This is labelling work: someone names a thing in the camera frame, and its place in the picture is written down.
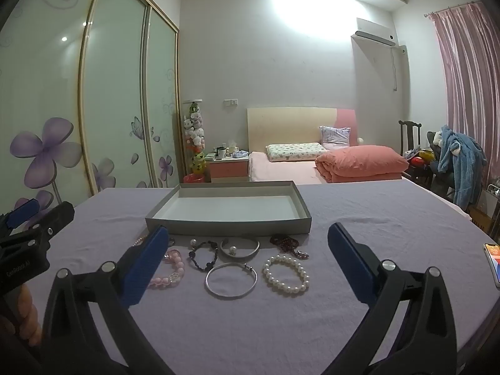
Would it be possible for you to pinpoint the beige and pink headboard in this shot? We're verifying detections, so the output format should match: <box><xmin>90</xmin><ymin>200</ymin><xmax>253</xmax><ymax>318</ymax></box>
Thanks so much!
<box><xmin>247</xmin><ymin>107</ymin><xmax>357</xmax><ymax>153</ymax></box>

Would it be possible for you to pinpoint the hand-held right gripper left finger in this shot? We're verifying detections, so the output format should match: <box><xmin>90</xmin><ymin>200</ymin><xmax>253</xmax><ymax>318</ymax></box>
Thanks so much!
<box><xmin>39</xmin><ymin>224</ymin><xmax>176</xmax><ymax>375</ymax></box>

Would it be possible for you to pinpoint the bed with pink sheet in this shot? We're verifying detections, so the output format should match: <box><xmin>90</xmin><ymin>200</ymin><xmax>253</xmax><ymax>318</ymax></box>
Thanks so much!
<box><xmin>248</xmin><ymin>151</ymin><xmax>415</xmax><ymax>184</ymax></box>

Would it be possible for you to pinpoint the pink nightstand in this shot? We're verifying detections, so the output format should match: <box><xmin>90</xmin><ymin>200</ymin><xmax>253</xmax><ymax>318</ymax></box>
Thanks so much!
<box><xmin>206</xmin><ymin>152</ymin><xmax>251</xmax><ymax>182</ymax></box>

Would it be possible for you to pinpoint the red and pearl bracelet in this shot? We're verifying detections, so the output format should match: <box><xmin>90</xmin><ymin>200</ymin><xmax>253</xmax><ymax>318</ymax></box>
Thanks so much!
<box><xmin>262</xmin><ymin>255</ymin><xmax>309</xmax><ymax>293</ymax></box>

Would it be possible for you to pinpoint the thin silver bangle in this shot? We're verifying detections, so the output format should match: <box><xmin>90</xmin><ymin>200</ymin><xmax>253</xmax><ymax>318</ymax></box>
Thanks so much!
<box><xmin>205</xmin><ymin>262</ymin><xmax>258</xmax><ymax>300</ymax></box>

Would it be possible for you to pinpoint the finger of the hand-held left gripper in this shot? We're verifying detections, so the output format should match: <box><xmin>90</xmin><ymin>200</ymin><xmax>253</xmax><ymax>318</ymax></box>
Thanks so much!
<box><xmin>0</xmin><ymin>198</ymin><xmax>40</xmax><ymax>239</ymax></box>
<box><xmin>23</xmin><ymin>202</ymin><xmax>76</xmax><ymax>243</ymax></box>

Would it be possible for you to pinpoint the grey shallow box tray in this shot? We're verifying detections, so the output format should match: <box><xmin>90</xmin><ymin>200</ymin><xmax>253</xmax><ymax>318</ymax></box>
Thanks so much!
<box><xmin>145</xmin><ymin>181</ymin><xmax>313</xmax><ymax>234</ymax></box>

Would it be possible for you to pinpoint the pink bead bracelet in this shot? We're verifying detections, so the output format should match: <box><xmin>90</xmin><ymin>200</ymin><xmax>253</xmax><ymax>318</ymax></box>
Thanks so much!
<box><xmin>147</xmin><ymin>248</ymin><xmax>185</xmax><ymax>289</ymax></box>

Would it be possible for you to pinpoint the dark wooden chair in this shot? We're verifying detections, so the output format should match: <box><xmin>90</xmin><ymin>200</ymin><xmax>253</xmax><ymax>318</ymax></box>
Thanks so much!
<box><xmin>398</xmin><ymin>120</ymin><xmax>434</xmax><ymax>188</ymax></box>

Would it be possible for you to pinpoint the silver cuff bangle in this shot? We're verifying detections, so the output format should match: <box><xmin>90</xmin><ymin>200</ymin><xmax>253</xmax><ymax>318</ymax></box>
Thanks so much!
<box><xmin>219</xmin><ymin>237</ymin><xmax>261</xmax><ymax>259</ymax></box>

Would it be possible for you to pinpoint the pink curtain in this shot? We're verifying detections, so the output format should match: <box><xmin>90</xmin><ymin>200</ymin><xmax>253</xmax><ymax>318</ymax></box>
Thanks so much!
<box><xmin>424</xmin><ymin>2</ymin><xmax>500</xmax><ymax>208</ymax></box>

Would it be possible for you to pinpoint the folded pink quilt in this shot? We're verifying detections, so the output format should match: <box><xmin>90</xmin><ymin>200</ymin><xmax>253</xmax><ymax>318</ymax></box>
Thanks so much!
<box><xmin>315</xmin><ymin>145</ymin><xmax>409</xmax><ymax>183</ymax></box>

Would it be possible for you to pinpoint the blue fleece robe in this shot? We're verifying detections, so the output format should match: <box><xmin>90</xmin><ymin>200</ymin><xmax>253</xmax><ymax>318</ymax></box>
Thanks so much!
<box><xmin>437</xmin><ymin>125</ymin><xmax>487</xmax><ymax>208</ymax></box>

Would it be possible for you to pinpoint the white patterned pillow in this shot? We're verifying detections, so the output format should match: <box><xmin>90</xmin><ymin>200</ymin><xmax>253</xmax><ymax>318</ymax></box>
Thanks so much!
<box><xmin>266</xmin><ymin>142</ymin><xmax>329</xmax><ymax>162</ymax></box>

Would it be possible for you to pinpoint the plush toy tower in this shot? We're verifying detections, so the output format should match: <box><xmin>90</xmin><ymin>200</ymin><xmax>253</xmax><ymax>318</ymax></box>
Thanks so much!
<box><xmin>183</xmin><ymin>99</ymin><xmax>207</xmax><ymax>183</ymax></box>

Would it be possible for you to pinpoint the colourful toy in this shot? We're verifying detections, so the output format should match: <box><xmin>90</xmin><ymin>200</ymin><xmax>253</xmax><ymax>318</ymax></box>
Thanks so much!
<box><xmin>406</xmin><ymin>150</ymin><xmax>438</xmax><ymax>168</ymax></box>

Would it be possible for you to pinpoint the white air conditioner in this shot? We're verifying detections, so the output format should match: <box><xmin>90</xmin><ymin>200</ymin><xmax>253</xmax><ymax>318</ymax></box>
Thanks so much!
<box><xmin>355</xmin><ymin>17</ymin><xmax>396</xmax><ymax>48</ymax></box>

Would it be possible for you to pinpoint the floral sliding door wardrobe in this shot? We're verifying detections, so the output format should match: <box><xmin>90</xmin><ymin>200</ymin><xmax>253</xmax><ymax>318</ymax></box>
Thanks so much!
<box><xmin>0</xmin><ymin>0</ymin><xmax>184</xmax><ymax>212</ymax></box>

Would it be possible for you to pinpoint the smartphone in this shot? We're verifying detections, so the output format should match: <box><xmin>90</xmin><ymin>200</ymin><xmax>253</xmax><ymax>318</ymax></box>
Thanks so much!
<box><xmin>483</xmin><ymin>243</ymin><xmax>500</xmax><ymax>288</ymax></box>

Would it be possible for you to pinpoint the person's left hand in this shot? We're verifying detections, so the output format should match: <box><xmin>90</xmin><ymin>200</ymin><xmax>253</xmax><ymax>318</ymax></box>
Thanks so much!
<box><xmin>0</xmin><ymin>293</ymin><xmax>42</xmax><ymax>360</ymax></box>

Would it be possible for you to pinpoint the purple pillow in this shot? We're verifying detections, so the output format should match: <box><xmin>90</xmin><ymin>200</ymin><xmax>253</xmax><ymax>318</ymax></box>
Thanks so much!
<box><xmin>319</xmin><ymin>126</ymin><xmax>351</xmax><ymax>150</ymax></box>

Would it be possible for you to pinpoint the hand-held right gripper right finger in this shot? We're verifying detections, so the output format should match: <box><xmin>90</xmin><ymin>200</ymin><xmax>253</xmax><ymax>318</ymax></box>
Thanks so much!
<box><xmin>327</xmin><ymin>222</ymin><xmax>475</xmax><ymax>375</ymax></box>

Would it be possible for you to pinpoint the dark red bead bracelet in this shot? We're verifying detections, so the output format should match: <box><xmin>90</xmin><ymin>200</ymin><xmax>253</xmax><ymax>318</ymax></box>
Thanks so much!
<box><xmin>269</xmin><ymin>233</ymin><xmax>309</xmax><ymax>259</ymax></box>

